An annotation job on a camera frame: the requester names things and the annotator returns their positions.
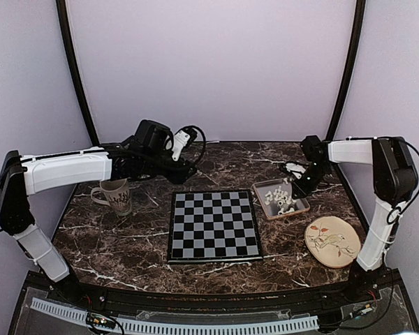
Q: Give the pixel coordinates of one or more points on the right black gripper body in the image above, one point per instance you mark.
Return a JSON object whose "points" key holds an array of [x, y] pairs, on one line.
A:
{"points": [[316, 172]]}

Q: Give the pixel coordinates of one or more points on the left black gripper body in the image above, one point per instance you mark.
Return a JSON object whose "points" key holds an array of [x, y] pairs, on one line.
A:
{"points": [[153, 164]]}

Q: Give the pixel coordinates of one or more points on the black grey chess board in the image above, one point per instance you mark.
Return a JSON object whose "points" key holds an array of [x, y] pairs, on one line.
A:
{"points": [[213, 226]]}

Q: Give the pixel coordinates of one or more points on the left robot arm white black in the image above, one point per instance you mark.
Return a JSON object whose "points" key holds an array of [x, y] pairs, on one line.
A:
{"points": [[153, 150]]}

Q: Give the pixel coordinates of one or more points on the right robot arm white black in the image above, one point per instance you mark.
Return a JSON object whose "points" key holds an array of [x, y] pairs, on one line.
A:
{"points": [[394, 164]]}

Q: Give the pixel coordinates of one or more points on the green circuit board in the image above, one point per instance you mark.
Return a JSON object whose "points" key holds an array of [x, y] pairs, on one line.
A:
{"points": [[98, 320]]}

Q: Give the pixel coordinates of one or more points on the beige mug with dark pattern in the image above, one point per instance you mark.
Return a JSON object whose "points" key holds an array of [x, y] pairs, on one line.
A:
{"points": [[114, 194]]}

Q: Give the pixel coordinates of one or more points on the metal tray with wooden rim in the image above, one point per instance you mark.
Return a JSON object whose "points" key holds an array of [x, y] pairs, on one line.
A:
{"points": [[276, 199]]}

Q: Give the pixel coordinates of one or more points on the oval bird pattern coaster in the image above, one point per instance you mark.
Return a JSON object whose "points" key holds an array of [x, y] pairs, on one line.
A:
{"points": [[332, 241]]}

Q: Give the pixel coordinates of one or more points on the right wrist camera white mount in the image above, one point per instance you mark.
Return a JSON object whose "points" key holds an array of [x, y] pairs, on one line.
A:
{"points": [[293, 169]]}

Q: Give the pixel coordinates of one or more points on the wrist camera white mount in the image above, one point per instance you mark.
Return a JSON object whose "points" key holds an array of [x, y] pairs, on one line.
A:
{"points": [[293, 169], [182, 139]]}

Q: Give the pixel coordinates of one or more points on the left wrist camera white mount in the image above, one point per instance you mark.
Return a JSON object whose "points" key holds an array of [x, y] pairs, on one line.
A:
{"points": [[182, 139]]}

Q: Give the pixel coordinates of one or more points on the black front rail base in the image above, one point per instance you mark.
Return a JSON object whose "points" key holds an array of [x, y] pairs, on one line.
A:
{"points": [[232, 287]]}

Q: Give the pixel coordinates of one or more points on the white slotted cable duct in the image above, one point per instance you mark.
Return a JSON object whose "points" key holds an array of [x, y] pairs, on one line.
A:
{"points": [[150, 322]]}

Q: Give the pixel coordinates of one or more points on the right black frame post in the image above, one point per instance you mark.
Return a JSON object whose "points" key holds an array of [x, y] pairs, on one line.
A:
{"points": [[353, 46]]}

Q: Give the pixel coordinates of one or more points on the black frame post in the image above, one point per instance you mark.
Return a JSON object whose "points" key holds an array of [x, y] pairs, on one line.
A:
{"points": [[73, 67], [353, 46]]}

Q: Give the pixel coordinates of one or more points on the left black frame post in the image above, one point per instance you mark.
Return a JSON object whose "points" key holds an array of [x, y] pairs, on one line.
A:
{"points": [[73, 67]]}

